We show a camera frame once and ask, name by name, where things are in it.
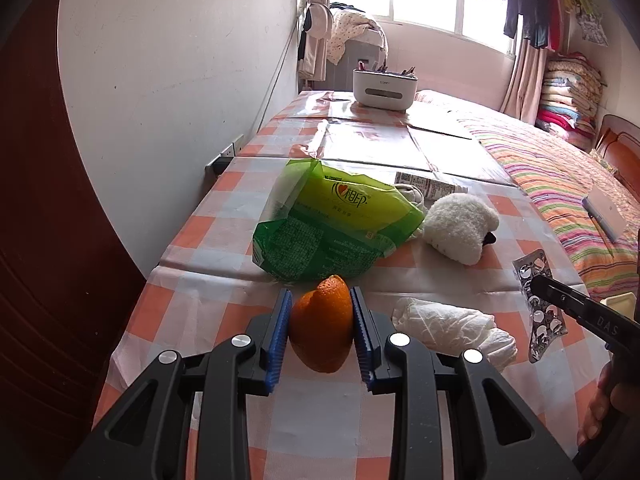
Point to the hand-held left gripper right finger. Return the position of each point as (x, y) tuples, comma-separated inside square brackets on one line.
[(361, 340)]

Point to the beige draped cloth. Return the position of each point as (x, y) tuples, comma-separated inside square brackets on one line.
[(315, 40)]

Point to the striped bedsheet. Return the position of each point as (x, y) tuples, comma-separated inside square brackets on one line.
[(550, 175)]

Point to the wooden headboard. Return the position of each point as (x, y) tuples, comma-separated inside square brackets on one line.
[(620, 150)]

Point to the white desk organizer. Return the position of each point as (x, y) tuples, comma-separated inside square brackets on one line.
[(382, 90)]

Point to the floral hanging cloth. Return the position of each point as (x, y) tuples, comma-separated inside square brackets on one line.
[(592, 20)]

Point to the wall power socket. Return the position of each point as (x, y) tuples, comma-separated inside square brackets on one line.
[(225, 155)]

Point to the white tissue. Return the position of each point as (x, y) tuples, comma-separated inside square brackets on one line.
[(450, 330)]

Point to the person's right hand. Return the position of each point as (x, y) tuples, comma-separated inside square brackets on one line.
[(600, 410)]

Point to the white plush toy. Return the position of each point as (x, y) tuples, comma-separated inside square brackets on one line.
[(460, 227)]

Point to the polka dot cloth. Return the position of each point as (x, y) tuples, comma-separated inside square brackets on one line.
[(352, 25)]

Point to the blue pencil case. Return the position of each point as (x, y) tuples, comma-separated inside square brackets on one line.
[(605, 212)]

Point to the green plastic package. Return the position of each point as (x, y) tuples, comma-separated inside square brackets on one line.
[(330, 230)]

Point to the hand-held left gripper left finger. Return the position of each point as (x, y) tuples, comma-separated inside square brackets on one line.
[(281, 332)]

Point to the silver blister pack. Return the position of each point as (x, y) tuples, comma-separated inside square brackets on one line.
[(530, 270)]

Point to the cream plastic bin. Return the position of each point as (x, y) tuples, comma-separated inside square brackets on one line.
[(617, 305)]

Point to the white labelled bottle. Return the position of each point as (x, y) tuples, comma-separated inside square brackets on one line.
[(430, 185)]

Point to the orange fruit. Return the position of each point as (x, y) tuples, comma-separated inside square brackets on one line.
[(322, 325)]

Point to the brown wooden door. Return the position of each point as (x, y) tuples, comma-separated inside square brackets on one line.
[(50, 260)]

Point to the beige curtain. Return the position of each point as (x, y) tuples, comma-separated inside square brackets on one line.
[(525, 80)]

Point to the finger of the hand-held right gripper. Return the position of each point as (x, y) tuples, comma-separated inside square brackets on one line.
[(590, 315)]

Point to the grey appliance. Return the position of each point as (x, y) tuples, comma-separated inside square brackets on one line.
[(350, 72)]

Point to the stack of folded blankets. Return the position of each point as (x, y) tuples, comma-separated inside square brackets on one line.
[(570, 100)]

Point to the window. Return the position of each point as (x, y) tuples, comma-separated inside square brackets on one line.
[(425, 0)]

